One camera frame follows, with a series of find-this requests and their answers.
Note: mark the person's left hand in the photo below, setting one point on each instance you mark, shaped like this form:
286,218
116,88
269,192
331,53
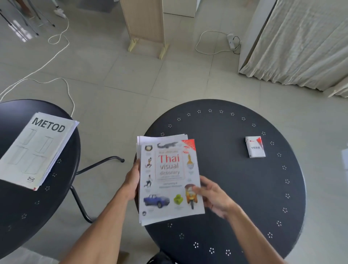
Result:
130,185

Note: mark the person's right hand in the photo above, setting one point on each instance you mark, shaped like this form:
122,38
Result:
217,200

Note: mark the person's right thumb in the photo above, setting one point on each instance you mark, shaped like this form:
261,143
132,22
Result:
202,191

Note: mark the person's left thumb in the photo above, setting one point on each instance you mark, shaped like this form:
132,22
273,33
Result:
137,166

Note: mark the white picture dictionary book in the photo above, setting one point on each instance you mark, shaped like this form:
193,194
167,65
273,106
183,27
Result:
170,185

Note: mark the white paper booklets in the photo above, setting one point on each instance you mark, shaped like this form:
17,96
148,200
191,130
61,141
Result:
163,138

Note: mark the person's left forearm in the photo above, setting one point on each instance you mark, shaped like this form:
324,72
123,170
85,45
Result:
100,231

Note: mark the person's right forearm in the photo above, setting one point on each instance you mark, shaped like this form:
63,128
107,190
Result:
252,239

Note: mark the round black metal table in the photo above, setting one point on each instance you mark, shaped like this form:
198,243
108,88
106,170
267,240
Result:
244,185
19,217

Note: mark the small white red box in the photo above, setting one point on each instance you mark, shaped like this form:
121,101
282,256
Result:
255,147

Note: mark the black object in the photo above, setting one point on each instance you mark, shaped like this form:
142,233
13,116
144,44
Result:
160,258

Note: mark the white furniture manual booklet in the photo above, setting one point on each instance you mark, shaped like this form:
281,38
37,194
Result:
35,152

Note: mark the light wooden panel stand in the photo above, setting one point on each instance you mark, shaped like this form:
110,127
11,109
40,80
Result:
144,19

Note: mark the white power strip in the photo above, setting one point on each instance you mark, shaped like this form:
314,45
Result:
60,12
231,40

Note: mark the white cabinet side panel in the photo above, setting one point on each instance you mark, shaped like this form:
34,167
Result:
251,32

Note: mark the beige curtain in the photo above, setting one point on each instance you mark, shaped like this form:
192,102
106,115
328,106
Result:
301,40

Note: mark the black metal stand legs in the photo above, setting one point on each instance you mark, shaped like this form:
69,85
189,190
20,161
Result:
24,19

